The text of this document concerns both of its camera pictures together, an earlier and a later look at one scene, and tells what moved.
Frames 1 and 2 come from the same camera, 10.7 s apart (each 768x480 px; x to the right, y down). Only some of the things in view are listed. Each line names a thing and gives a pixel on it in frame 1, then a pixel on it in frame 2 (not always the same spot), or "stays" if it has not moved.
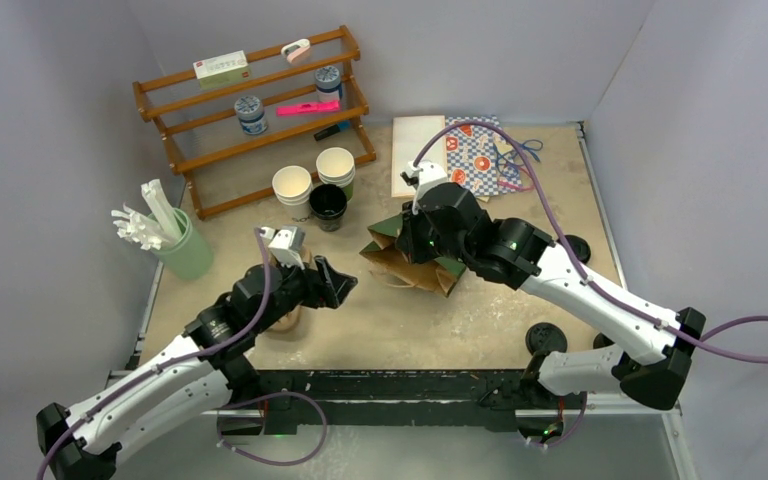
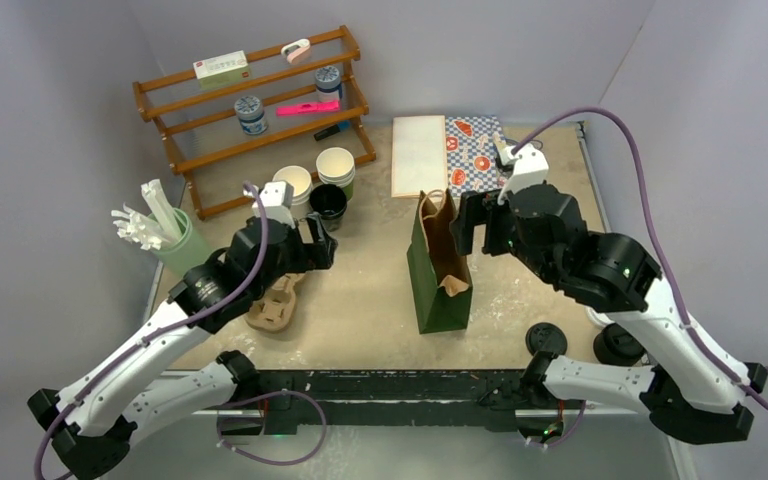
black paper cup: (328, 202) stays
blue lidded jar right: (328, 83) stays
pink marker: (299, 109) stays
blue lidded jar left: (251, 114) stays
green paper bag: (386, 259) to (442, 285)
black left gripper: (321, 292) to (311, 255)
